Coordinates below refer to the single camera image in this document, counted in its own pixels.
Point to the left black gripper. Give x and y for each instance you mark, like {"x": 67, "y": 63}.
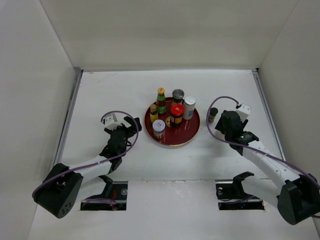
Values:
{"x": 132, "y": 122}

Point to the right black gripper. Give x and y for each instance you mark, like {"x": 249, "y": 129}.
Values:
{"x": 219, "y": 126}

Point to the small black cap bottle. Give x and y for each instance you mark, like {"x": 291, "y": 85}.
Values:
{"x": 212, "y": 115}

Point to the small yellow label bottle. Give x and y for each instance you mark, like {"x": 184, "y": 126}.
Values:
{"x": 153, "y": 113}

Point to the silver lid spice jar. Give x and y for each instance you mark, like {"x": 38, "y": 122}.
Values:
{"x": 158, "y": 127}

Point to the green label sauce bottle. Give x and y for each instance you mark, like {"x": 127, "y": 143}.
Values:
{"x": 161, "y": 101}

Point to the white blue cylinder shaker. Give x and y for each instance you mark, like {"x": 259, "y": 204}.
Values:
{"x": 189, "y": 107}

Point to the red lid sauce jar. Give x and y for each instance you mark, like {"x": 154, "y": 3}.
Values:
{"x": 176, "y": 115}

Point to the grey cap salt grinder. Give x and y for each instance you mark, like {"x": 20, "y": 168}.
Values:
{"x": 177, "y": 96}

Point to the black cap pepper bottle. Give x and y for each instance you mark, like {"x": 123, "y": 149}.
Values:
{"x": 219, "y": 135}

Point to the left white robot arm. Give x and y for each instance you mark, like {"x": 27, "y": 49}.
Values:
{"x": 59, "y": 191}

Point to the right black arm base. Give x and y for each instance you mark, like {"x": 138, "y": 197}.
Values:
{"x": 232, "y": 197}

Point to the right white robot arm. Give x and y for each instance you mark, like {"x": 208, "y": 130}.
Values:
{"x": 295, "y": 193}

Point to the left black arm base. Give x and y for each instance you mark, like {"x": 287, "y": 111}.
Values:
{"x": 113, "y": 197}

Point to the red round tray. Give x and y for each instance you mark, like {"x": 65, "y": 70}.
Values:
{"x": 173, "y": 136}

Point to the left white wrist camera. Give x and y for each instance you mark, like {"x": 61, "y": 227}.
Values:
{"x": 111, "y": 122}

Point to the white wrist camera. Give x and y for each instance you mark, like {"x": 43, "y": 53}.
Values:
{"x": 243, "y": 110}
{"x": 111, "y": 122}

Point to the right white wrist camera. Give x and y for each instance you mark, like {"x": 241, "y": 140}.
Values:
{"x": 243, "y": 110}

